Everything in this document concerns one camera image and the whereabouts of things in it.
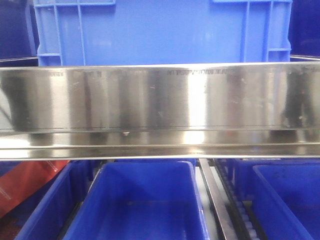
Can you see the blue left bin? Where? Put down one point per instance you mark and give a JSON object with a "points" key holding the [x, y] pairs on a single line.
{"points": [[45, 214]]}

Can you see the dark blue upper left crate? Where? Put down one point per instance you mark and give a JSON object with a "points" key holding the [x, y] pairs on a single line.
{"points": [[18, 29]]}

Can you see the red package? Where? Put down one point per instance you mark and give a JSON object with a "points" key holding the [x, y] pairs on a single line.
{"points": [[24, 180]]}

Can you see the stainless steel shelf rail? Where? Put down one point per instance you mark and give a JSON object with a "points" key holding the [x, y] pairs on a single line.
{"points": [[224, 110]]}

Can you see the roller conveyor track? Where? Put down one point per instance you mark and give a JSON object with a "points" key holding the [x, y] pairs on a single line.
{"points": [[240, 219]]}

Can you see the dark blue crate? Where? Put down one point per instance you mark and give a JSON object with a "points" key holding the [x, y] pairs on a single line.
{"points": [[18, 29], [304, 28]]}

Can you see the metal divider rail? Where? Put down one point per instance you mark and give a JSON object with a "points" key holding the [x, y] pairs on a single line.
{"points": [[225, 228]]}

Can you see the blue centre bin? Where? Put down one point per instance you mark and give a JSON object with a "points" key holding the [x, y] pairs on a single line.
{"points": [[141, 201]]}

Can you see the light blue upper crate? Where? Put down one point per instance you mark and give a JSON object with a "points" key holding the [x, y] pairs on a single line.
{"points": [[143, 32]]}

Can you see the blue right bin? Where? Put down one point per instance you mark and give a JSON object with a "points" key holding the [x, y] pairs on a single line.
{"points": [[285, 196]]}

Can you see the dark blue upper right crate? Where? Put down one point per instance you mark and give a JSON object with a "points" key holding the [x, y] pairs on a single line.
{"points": [[304, 28]]}

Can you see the blue bin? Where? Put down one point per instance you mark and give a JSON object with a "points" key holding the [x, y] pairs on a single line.
{"points": [[141, 201], [285, 196], [45, 214]]}

